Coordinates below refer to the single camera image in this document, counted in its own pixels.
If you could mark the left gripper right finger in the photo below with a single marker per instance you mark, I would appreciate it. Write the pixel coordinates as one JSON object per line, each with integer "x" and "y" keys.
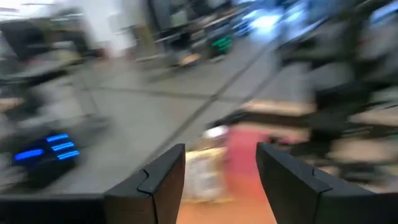
{"x": 298, "y": 193}

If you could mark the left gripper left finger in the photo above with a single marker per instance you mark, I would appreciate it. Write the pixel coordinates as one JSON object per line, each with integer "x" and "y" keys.
{"x": 155, "y": 193}

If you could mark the yellow ramen pack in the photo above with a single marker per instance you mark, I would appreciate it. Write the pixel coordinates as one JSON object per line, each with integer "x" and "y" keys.
{"x": 205, "y": 174}

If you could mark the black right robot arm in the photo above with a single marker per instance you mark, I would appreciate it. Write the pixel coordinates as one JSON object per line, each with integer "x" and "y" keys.
{"x": 335, "y": 99}

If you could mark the pink plastic bin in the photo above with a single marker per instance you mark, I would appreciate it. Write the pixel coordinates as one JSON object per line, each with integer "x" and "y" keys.
{"x": 245, "y": 155}

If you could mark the orange plastic bin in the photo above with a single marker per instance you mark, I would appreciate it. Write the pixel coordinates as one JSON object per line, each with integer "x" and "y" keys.
{"x": 236, "y": 211}

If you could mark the black device blue lights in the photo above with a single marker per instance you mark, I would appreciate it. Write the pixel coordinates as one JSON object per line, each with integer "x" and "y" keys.
{"x": 46, "y": 161}

